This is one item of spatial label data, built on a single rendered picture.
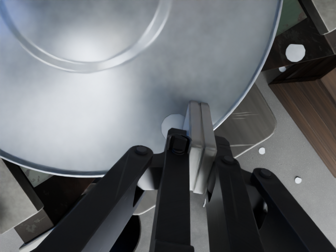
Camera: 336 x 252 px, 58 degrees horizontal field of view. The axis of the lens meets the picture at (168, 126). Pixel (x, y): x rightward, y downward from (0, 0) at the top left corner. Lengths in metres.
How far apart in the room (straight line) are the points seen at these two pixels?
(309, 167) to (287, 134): 0.14
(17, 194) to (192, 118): 0.30
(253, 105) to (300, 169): 0.91
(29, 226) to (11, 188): 0.06
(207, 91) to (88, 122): 0.09
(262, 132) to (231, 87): 0.04
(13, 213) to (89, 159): 0.22
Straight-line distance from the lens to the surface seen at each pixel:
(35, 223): 0.47
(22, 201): 0.44
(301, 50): 0.40
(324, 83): 0.75
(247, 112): 0.24
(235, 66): 0.24
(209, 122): 0.19
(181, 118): 0.23
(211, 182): 0.16
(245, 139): 0.24
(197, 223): 1.11
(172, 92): 0.23
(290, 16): 0.41
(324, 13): 0.43
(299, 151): 1.12
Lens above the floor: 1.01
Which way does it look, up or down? 84 degrees down
